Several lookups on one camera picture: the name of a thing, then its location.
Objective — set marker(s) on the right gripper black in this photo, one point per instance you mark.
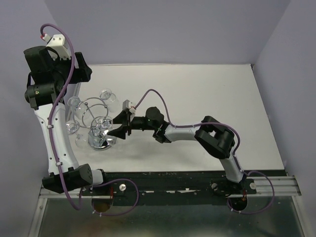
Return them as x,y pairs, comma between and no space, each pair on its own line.
124,119

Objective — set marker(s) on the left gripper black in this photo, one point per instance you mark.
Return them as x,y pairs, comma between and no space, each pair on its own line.
83,73

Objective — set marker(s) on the removed wine glass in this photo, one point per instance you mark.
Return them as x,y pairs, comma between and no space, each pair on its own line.
110,99
98,138

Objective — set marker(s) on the chrome wine glass rack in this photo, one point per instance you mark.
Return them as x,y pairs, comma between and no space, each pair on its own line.
95,107

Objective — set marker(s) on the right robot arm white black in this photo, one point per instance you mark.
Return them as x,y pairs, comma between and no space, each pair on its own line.
219,140

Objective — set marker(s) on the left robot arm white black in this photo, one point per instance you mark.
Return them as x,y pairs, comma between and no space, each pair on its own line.
46,88

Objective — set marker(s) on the upper left hanging glass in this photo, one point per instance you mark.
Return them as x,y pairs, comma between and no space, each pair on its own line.
77,107

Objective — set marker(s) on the hanging glass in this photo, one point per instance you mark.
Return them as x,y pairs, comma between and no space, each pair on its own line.
81,139
77,107

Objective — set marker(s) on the lower left hanging glass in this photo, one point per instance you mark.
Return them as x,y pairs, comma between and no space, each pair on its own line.
81,139

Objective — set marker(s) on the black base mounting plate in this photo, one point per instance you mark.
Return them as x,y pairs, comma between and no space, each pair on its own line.
169,188

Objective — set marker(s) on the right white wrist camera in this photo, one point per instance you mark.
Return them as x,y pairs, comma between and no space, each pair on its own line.
129,107

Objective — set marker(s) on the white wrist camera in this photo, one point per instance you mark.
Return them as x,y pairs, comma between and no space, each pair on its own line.
59,43
129,107

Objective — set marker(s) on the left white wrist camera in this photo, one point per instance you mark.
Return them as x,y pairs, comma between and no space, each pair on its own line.
59,43

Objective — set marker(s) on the aluminium rail frame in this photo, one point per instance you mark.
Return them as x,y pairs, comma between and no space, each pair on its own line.
272,212

